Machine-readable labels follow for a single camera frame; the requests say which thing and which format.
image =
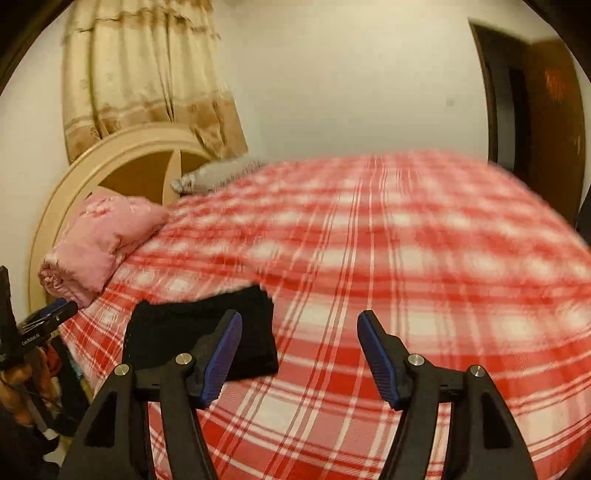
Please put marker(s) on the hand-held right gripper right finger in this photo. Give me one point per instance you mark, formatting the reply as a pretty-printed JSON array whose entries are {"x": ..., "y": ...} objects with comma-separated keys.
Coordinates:
[{"x": 376, "y": 356}]

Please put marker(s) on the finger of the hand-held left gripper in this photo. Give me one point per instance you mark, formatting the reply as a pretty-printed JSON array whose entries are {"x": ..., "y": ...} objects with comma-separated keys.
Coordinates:
[{"x": 55, "y": 315}]

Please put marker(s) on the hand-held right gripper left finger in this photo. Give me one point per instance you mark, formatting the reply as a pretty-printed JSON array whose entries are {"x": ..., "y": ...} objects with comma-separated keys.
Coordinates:
[{"x": 224, "y": 360}]

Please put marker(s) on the black pants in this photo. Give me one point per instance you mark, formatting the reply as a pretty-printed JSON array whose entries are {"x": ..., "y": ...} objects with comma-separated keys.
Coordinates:
[{"x": 175, "y": 323}]

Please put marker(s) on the person's left hand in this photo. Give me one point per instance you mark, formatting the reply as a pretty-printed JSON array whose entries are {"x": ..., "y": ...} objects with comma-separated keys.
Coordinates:
[{"x": 23, "y": 383}]

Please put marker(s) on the pink folded blanket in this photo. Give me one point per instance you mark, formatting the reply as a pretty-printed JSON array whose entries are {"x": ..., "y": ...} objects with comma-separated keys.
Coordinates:
[{"x": 101, "y": 235}]

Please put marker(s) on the red plaid blanket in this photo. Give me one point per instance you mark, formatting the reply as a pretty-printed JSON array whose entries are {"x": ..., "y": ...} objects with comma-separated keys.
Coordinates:
[{"x": 369, "y": 254}]

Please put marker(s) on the person's dark clothing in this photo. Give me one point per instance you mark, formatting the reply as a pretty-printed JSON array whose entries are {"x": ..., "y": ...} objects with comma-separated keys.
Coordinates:
[{"x": 27, "y": 452}]

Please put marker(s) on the cream wooden headboard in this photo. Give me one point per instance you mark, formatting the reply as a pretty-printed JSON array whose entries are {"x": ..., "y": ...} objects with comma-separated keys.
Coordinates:
[{"x": 92, "y": 161}]

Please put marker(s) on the grey pillow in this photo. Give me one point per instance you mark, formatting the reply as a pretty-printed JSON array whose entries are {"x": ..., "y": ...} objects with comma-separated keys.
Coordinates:
[{"x": 217, "y": 175}]

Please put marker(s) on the beige curtain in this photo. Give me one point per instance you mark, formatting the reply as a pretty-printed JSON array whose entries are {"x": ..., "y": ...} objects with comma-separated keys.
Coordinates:
[{"x": 138, "y": 69}]

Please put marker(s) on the brown wooden door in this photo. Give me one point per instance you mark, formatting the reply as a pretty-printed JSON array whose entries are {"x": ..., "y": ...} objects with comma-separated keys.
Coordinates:
[{"x": 549, "y": 138}]

